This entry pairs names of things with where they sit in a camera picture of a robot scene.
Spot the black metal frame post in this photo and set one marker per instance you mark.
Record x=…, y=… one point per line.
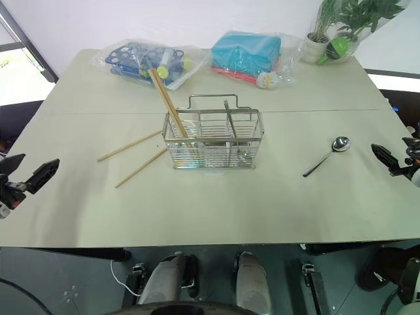
x=29, y=46

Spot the green plastic scoop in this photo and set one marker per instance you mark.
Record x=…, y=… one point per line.
x=338, y=47

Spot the silver metal utensil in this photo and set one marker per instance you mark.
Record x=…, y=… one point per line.
x=230, y=119

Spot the silver metal spoon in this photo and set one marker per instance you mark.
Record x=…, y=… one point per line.
x=339, y=144

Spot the black rounded stool base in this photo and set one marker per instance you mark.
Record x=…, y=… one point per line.
x=387, y=272

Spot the white ribbed plant pot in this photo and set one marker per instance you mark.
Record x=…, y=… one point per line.
x=313, y=49

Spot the silver robot right leg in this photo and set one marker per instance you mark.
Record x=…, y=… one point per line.
x=251, y=282

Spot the silver robot left leg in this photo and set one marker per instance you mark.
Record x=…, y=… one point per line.
x=162, y=279

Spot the green leafy plant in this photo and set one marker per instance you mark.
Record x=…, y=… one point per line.
x=356, y=18

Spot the silver robot leg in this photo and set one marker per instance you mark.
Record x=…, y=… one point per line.
x=162, y=279
x=251, y=282

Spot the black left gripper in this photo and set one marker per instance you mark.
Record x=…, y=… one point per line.
x=11, y=193

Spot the dark round robot waist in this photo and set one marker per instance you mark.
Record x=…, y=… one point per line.
x=187, y=308

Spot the clear bag with blue cloths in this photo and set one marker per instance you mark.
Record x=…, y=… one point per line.
x=249, y=54

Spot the clear bag with blue racks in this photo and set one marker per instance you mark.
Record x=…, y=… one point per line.
x=144, y=62

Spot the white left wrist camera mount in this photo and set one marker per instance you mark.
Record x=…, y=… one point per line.
x=2, y=210

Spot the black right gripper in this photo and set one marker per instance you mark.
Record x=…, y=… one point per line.
x=407, y=164

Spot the wooden chopstick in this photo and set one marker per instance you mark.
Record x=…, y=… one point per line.
x=129, y=146
x=165, y=105
x=170, y=104
x=141, y=169

